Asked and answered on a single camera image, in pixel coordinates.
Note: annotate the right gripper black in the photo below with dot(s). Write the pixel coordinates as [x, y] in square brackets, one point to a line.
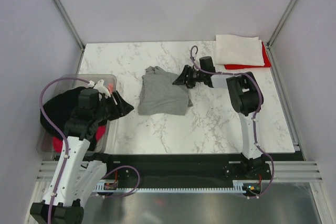
[182, 79]

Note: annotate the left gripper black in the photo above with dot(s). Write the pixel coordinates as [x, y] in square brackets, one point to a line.
[122, 108]

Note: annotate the grey t shirt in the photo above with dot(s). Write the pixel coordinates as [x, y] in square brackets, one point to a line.
[159, 95]

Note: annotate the clear plastic bin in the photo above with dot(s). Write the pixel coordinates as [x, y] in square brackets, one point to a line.
[57, 87]

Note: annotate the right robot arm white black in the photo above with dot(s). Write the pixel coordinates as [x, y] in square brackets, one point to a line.
[245, 98]

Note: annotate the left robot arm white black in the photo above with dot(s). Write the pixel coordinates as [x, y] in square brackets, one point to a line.
[65, 199]

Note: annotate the peach t shirt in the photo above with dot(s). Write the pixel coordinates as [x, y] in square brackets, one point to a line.
[110, 88]

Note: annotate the white folded t shirt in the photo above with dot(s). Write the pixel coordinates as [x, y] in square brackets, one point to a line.
[238, 50]

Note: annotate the black t shirt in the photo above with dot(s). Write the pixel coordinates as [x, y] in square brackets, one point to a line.
[59, 110]

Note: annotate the magenta t shirt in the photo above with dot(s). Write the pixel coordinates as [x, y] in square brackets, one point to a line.
[57, 143]

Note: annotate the red folded t shirt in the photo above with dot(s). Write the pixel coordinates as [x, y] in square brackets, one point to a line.
[266, 63]

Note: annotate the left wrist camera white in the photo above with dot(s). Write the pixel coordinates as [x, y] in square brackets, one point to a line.
[101, 86]

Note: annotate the white slotted cable duct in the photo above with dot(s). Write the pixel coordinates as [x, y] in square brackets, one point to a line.
[103, 187]

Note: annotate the left aluminium frame post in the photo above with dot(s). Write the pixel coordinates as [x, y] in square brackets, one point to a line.
[69, 24]

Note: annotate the aluminium frame post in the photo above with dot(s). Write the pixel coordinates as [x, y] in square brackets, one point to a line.
[287, 12]
[69, 24]

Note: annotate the right aluminium frame post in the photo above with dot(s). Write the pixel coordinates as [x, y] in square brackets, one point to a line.
[287, 12]

